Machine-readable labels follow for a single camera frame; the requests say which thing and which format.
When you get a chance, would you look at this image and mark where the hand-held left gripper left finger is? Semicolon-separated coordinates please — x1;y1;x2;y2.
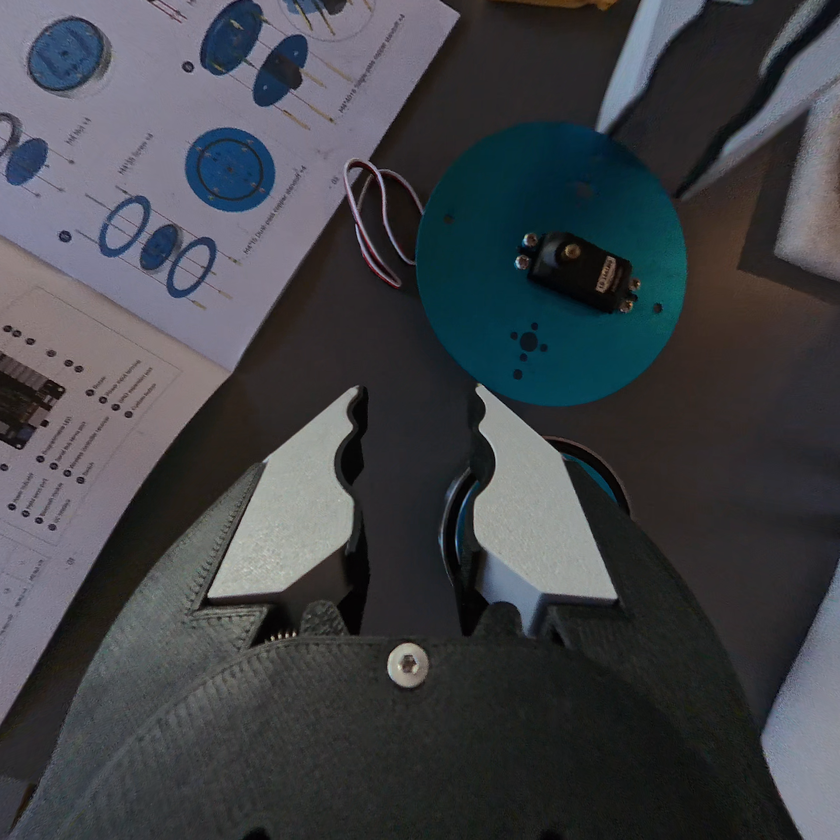
206;385;368;634

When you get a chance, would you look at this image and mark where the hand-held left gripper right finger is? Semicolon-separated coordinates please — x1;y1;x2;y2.
456;384;619;637

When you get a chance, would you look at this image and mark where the black servo motor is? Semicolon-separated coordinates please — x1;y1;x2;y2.
514;231;641;315

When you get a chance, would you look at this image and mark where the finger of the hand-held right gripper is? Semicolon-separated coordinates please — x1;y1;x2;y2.
595;0;713;135
676;0;840;201

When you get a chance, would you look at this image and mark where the red and white servo cable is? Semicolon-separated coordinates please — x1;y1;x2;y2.
343;159;427;288

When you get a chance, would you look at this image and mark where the white instruction manual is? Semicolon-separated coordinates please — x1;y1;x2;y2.
0;0;460;723

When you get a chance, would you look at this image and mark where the dark grey desk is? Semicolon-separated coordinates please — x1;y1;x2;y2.
0;0;840;840

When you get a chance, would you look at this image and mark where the blue round bearing base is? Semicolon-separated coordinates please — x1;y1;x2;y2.
436;435;636;595

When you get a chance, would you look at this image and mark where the teal round plate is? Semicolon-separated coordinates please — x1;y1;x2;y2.
415;121;686;408

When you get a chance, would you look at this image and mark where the yellow-handled screwdriver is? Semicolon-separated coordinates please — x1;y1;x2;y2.
489;0;627;13

